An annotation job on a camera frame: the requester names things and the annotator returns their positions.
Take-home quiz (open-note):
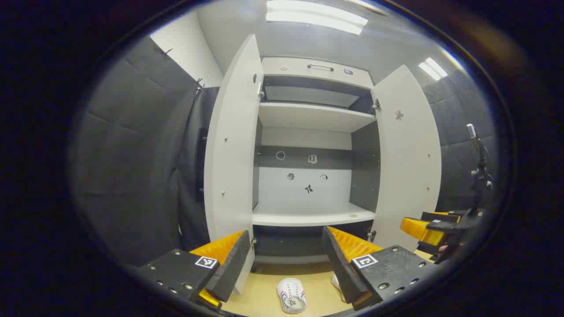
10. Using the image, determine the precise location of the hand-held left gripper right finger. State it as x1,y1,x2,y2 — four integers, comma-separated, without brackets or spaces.
322,225,441,311

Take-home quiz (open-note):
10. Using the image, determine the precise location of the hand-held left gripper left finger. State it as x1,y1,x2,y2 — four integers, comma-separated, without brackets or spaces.
134,229,252,311

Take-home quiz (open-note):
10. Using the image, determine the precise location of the white striped shoe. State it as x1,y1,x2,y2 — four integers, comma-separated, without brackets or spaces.
331,273,349,304
277,277,308,314

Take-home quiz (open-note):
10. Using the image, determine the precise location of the white shoe cabinet door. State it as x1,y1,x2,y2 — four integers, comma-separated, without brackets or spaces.
204,34,264,295
369,65,442,254

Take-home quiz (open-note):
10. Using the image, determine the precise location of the white shoe cabinet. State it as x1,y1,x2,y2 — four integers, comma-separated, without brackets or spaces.
252,56,381,265

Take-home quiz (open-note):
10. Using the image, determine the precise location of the black backdrop cloth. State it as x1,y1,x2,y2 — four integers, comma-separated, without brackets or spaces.
178,86,221,252
70,35,199,267
421,70,501,214

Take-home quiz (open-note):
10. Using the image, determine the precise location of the ceiling light panel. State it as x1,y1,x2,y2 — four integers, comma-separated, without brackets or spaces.
418,57,449,81
266,0,369,36

